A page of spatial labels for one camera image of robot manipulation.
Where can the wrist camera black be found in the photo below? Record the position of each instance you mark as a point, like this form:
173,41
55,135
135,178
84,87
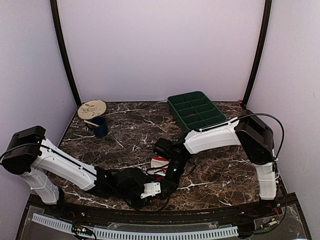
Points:
163,148
131,180

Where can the right black frame post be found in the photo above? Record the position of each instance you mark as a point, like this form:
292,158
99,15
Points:
258,53

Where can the black front rail base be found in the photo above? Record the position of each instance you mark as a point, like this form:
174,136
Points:
286,223

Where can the dark blue cup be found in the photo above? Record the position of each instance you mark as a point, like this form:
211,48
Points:
101,130

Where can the green compartment tray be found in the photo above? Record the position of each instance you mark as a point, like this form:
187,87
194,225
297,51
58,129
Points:
207,114

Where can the left black frame post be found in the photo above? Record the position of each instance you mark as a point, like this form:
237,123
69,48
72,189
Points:
63,51

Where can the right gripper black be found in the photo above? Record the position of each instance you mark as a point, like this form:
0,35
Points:
170,183

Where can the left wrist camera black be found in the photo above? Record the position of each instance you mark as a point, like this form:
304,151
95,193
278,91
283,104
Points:
131,180

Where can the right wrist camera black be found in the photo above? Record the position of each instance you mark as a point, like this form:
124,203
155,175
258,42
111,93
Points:
163,148

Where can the black frame post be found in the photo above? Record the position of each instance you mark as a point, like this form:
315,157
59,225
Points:
63,51
258,53

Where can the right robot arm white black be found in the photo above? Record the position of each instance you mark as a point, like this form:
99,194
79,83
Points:
247,130

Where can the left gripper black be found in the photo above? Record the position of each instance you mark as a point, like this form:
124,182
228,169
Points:
135,204

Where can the beige floral plate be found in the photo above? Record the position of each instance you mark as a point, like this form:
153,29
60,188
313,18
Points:
91,109

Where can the white slotted cable duct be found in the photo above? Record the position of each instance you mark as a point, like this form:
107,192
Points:
119,231

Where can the wooden stick in cup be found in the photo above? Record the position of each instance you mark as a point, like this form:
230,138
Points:
91,123

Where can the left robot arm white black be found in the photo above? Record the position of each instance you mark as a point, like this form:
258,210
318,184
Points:
31,155

